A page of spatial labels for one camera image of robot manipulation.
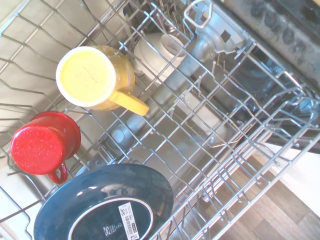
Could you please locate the red speckled enamel mug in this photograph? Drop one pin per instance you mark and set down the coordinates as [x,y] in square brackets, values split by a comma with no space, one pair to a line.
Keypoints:
[37,147]

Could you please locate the white ceramic bowl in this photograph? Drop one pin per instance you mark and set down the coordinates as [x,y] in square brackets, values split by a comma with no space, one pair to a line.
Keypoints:
[150,55]

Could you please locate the yellow ceramic mug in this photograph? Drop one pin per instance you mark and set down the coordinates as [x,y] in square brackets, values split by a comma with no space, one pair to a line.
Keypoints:
[87,75]

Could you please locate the black built-in dishwasher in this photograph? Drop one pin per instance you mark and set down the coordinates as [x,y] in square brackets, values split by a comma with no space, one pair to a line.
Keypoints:
[275,25]

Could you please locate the dark blue ceramic plate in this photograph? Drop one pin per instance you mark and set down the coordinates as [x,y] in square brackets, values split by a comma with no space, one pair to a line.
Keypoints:
[75,200]

